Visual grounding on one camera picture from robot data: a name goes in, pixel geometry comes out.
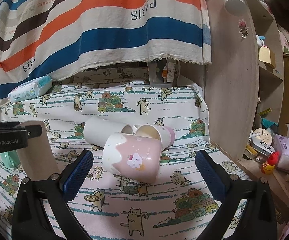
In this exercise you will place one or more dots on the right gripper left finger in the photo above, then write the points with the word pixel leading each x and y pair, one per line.
pixel 30 220

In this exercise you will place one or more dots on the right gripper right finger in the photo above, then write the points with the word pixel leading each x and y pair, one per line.
pixel 258 220

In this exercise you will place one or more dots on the beige speckled cup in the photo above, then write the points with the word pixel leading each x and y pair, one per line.
pixel 37 158

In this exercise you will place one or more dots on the white cylindrical cup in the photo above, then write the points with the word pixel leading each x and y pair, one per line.
pixel 97 130

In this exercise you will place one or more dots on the small pink cream cup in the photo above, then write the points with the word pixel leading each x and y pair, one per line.
pixel 164 134

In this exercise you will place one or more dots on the mint green mug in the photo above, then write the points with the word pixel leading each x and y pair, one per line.
pixel 10 159

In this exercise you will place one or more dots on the red yellow toy figure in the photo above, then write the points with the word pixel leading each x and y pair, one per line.
pixel 269 166

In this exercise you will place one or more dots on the wet wipes pack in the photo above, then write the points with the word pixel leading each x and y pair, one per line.
pixel 31 89

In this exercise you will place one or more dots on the round beige compact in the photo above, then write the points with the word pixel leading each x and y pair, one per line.
pixel 263 135

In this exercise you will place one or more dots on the striped Paris cloth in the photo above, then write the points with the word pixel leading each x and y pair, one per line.
pixel 61 38

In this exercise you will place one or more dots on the cat print bed sheet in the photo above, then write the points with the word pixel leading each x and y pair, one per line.
pixel 82 112

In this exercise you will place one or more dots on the pink white cartoon mug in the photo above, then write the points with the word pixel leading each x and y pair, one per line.
pixel 132 156

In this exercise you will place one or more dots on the wooden curved shelf panel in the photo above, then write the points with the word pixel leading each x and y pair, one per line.
pixel 246 74

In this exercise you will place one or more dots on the clear plastic organizer box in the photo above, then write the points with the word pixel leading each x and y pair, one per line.
pixel 163 73

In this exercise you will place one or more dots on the bear sticker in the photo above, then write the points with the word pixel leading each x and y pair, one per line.
pixel 243 28

